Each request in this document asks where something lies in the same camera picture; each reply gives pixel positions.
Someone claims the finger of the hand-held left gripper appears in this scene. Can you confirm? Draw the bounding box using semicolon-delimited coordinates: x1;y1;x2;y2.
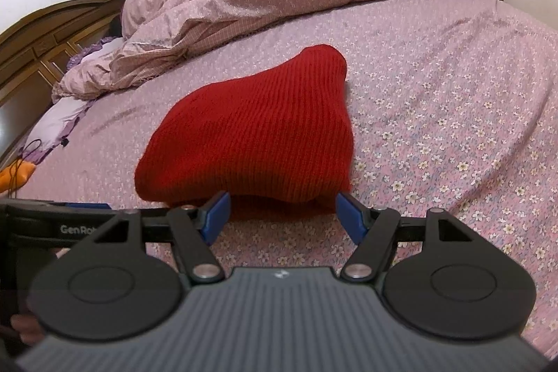
46;201;112;218

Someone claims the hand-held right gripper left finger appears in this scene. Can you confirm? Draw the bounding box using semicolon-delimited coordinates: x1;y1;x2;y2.
93;191;232;284

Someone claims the orange thing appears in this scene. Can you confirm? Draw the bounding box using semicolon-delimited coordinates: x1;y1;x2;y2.
0;160;36;195

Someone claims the purple pillow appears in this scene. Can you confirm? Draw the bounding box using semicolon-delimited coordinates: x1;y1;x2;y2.
24;36;127;164

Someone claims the red knit cardigan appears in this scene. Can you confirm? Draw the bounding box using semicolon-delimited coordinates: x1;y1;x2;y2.
134;44;355;221

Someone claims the person's left hand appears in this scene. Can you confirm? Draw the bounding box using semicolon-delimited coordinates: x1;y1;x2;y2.
9;309;46;347

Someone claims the dark wooden headboard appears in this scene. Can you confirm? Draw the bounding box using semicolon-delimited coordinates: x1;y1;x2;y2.
0;0;131;166

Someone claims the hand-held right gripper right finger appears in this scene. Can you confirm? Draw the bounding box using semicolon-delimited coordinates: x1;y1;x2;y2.
335;191;475;284

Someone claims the floral pink bed sheet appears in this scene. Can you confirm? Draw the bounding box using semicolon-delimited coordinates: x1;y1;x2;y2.
17;0;558;349

